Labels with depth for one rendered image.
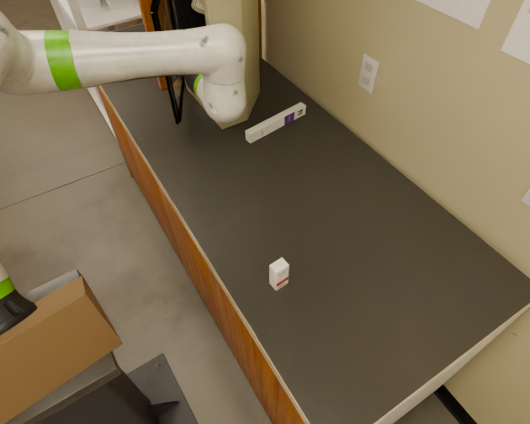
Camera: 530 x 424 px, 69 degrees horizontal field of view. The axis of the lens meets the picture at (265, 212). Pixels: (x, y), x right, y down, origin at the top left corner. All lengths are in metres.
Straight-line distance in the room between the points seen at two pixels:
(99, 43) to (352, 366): 0.87
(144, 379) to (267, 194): 1.12
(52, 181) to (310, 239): 2.17
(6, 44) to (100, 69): 0.19
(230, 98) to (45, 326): 0.61
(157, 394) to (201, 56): 1.48
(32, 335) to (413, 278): 0.88
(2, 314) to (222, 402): 1.17
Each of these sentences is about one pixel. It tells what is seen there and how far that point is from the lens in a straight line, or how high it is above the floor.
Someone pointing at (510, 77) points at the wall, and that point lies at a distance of 1.09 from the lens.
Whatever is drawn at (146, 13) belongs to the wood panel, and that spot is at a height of 1.25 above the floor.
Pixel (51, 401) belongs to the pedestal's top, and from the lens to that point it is 1.04.
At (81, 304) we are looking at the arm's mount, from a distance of 0.84.
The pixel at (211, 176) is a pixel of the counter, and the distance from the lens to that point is 1.30.
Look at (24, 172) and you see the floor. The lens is 3.14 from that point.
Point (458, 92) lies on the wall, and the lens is 1.18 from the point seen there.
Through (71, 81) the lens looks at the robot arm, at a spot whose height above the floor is 1.42.
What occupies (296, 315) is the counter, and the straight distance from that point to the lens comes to 1.00.
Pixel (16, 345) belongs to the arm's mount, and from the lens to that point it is 0.86.
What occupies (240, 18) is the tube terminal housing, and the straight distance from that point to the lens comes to 1.33.
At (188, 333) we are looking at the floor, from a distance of 2.04.
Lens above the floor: 1.84
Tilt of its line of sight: 50 degrees down
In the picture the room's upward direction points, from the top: 1 degrees counter-clockwise
